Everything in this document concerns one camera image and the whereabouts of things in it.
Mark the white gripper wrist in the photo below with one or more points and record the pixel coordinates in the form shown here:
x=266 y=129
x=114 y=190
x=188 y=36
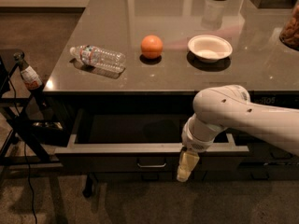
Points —
x=195 y=143

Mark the dark drawer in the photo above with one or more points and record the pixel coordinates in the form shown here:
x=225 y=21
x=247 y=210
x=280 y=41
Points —
x=123 y=143
x=264 y=154
x=136 y=176
x=260 y=173

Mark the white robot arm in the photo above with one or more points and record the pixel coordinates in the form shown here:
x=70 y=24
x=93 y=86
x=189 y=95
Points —
x=219 y=108

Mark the dark counter cabinet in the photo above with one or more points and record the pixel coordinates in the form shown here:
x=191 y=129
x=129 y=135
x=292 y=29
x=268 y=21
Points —
x=166 y=85

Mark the white paper bowl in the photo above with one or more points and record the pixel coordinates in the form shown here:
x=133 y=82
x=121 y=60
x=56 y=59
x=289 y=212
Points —
x=209 y=48

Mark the orange fruit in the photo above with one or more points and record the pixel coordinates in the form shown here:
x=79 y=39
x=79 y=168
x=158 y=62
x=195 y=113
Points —
x=151 y=46

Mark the clear plastic water bottle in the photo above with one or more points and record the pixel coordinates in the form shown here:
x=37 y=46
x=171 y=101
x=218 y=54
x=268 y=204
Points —
x=108 y=60

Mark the black side stand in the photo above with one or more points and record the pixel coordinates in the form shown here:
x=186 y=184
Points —
x=33 y=132

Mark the glass soda bottle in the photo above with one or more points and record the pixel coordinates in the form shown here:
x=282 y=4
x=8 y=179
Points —
x=33 y=84

